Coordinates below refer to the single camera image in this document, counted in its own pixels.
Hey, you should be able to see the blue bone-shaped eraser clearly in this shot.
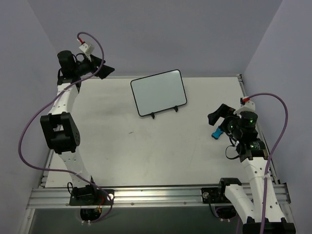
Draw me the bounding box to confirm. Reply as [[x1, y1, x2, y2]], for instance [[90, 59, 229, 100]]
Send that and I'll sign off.
[[211, 129, 222, 140]]

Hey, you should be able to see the aluminium front rail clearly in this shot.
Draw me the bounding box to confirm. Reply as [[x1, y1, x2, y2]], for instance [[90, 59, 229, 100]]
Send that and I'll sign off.
[[25, 184, 292, 209]]

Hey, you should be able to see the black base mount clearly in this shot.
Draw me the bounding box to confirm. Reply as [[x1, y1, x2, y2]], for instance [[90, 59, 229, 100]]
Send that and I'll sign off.
[[69, 185, 110, 206], [201, 187, 230, 204]]

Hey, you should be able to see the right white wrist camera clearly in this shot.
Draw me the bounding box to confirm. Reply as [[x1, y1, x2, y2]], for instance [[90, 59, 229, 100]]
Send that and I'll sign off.
[[234, 97, 255, 116]]

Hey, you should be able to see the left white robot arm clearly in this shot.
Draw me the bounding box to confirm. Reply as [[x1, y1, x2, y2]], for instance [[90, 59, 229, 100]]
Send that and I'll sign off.
[[40, 50, 114, 204]]

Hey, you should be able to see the wire whiteboard stand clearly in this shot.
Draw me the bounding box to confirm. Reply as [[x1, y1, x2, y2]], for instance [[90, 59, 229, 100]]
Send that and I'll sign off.
[[150, 106, 179, 119]]

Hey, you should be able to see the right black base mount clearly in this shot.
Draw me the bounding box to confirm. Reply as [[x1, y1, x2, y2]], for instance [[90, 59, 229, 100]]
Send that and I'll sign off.
[[201, 187, 230, 204]]

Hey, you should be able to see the small black-framed whiteboard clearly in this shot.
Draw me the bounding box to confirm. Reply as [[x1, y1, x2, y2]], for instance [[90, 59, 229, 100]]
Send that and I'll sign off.
[[130, 69, 188, 118]]

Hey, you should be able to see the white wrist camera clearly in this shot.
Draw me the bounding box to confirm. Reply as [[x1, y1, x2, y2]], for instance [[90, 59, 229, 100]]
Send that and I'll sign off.
[[234, 97, 255, 116], [79, 40, 94, 55]]

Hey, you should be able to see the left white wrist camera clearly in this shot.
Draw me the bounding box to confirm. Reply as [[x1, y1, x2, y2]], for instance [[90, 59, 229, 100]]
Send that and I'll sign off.
[[79, 40, 94, 55]]

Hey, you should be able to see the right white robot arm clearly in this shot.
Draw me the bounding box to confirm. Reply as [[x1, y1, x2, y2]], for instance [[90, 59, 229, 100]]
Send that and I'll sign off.
[[208, 101, 296, 234]]

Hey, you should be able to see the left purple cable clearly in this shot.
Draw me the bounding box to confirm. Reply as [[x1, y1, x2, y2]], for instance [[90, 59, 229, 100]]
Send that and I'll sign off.
[[19, 32, 115, 224]]

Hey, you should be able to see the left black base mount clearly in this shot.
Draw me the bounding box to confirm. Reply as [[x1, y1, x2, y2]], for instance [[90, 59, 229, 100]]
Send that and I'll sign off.
[[69, 185, 110, 206]]

